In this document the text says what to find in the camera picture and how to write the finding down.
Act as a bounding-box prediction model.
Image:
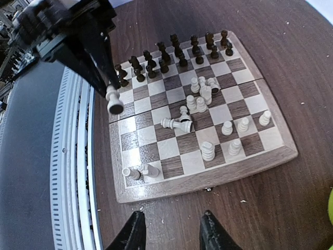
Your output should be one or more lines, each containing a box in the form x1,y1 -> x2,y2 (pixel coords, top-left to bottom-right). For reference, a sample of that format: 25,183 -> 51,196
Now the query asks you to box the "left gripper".
15,1 -> 121,97

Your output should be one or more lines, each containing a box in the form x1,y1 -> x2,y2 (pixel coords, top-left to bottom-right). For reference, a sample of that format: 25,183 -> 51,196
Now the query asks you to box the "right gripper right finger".
199,210 -> 242,250

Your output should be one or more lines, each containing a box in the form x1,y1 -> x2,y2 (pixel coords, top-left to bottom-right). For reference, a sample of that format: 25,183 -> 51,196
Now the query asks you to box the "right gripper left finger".
106,210 -> 146,250

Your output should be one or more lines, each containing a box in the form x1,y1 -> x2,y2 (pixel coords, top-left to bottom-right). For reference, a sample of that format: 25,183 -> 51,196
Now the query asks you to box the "white pawn chess piece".
106,85 -> 124,115

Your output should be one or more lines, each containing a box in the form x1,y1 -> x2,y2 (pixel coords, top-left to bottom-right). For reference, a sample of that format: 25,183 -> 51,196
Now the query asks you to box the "wooden chess board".
109,32 -> 298,203

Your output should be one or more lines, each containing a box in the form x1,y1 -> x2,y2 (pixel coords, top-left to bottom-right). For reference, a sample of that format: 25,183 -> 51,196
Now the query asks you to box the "white knight chess piece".
142,164 -> 159,178

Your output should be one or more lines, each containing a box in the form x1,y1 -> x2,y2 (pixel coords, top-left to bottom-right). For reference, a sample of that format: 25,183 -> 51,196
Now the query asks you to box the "white king chess piece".
201,141 -> 215,161

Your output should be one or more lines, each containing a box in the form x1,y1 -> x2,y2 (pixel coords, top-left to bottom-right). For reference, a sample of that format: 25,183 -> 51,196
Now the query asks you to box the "black chess pieces row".
115,30 -> 234,86

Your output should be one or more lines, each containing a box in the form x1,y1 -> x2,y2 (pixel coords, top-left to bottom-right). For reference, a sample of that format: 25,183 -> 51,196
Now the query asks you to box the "white chess pieces pile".
178,77 -> 221,122

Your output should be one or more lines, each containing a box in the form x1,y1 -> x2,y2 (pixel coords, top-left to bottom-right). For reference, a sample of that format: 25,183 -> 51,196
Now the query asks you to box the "white queen lying down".
160,118 -> 193,133

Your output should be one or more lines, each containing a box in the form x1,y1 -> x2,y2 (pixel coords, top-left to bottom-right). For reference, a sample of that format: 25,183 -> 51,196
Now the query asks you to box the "green plastic bowl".
327,189 -> 333,224

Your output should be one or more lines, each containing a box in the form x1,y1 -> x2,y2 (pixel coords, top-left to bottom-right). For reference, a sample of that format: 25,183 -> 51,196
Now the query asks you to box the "aluminium front rail frame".
50,67 -> 103,249

